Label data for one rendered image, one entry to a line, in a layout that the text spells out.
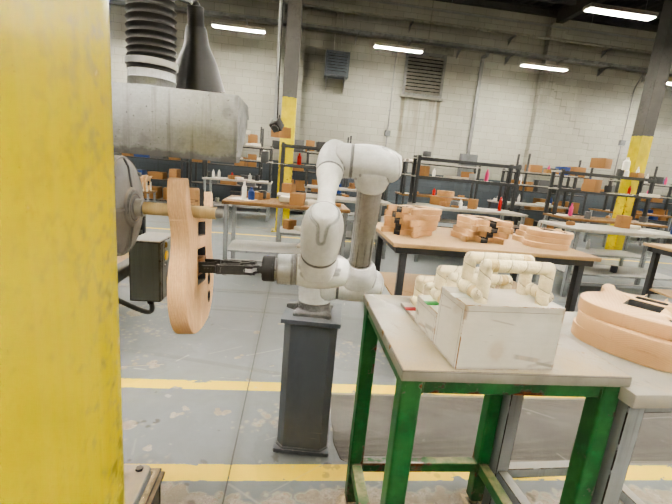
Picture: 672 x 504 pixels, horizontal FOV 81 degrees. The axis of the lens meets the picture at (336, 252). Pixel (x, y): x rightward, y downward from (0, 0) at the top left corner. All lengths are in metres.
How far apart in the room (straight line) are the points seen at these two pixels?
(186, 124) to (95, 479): 0.79
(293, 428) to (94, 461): 1.92
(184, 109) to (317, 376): 1.38
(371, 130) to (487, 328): 11.41
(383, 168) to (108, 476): 1.38
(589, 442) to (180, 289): 1.16
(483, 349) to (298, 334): 1.00
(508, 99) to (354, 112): 4.73
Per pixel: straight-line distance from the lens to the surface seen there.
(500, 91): 13.69
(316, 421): 2.07
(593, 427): 1.36
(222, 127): 0.92
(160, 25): 1.02
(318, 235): 0.97
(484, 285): 1.02
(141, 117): 0.96
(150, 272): 1.37
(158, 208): 1.10
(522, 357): 1.14
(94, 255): 0.18
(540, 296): 1.12
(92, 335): 0.18
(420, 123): 12.67
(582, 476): 1.44
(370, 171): 1.50
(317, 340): 1.86
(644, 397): 1.33
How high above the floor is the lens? 1.40
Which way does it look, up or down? 12 degrees down
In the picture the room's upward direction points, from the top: 5 degrees clockwise
